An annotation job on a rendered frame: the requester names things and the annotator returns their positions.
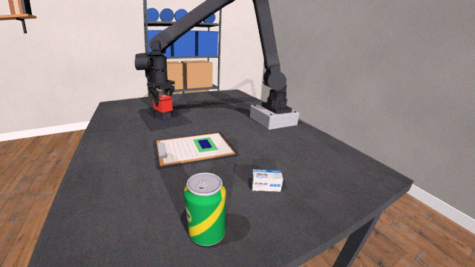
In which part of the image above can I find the green drink can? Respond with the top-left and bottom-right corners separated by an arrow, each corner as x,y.
184,173 -> 226,246

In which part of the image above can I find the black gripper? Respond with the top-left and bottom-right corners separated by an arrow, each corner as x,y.
147,68 -> 175,106

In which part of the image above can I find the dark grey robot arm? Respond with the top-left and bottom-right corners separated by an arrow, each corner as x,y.
134,0 -> 292,114

